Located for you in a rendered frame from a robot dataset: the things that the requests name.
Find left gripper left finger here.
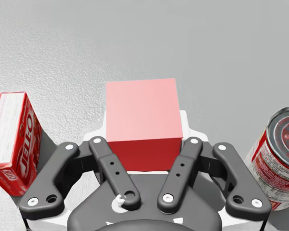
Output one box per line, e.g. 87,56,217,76
18,110,142,221

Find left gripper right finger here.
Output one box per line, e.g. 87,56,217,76
157,109,272,220

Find pink cube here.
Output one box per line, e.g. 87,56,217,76
105,77,184,172

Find red and white can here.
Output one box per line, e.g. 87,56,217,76
244,105,289,212

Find red carton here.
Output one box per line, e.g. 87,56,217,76
0,91,43,197

